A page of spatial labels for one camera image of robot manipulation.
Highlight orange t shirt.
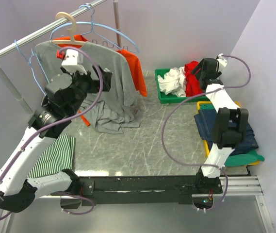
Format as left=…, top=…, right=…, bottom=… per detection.
left=52, top=33, right=148, bottom=127

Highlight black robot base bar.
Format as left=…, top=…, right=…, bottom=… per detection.
left=73, top=172, right=224, bottom=204

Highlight silver clothes rack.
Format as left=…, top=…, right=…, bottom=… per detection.
left=0, top=0, right=123, bottom=117

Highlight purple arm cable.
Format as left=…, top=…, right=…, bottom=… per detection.
left=161, top=54, right=251, bottom=212
left=0, top=47, right=104, bottom=221

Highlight white t shirt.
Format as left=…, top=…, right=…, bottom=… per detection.
left=157, top=67, right=186, bottom=98

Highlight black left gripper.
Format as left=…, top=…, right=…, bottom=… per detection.
left=61, top=63, right=112, bottom=115

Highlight green plastic bin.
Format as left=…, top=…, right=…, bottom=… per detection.
left=154, top=67, right=222, bottom=105

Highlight blue denim jeans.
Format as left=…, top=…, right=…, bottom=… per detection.
left=194, top=109, right=259, bottom=156

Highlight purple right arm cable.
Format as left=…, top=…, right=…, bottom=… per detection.
left=161, top=54, right=251, bottom=212

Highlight light blue wire hanger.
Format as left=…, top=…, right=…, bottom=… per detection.
left=49, top=21, right=141, bottom=55

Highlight wooden hanger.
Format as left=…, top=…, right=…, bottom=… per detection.
left=51, top=12, right=84, bottom=46

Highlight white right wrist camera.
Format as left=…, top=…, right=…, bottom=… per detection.
left=216, top=53, right=227, bottom=73

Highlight green white striped cloth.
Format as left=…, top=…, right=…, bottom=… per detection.
left=27, top=134, right=76, bottom=179

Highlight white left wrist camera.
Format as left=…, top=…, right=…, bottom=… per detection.
left=56, top=49, right=87, bottom=75

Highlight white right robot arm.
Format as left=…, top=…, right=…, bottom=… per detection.
left=192, top=54, right=249, bottom=194

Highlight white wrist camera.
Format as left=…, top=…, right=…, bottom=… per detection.
left=216, top=53, right=227, bottom=73
left=56, top=49, right=87, bottom=75

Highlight yellow plastic bin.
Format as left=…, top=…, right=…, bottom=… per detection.
left=196, top=100, right=260, bottom=166

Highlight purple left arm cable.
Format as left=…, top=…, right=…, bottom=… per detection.
left=0, top=47, right=104, bottom=221

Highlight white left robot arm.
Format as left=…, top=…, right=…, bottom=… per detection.
left=0, top=67, right=112, bottom=213

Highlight light blue hanger of red shirt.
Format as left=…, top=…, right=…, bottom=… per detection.
left=13, top=40, right=50, bottom=97

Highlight red t shirt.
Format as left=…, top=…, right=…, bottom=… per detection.
left=184, top=61, right=203, bottom=97

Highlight grey adidas t shirt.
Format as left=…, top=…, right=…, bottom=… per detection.
left=34, top=41, right=143, bottom=134

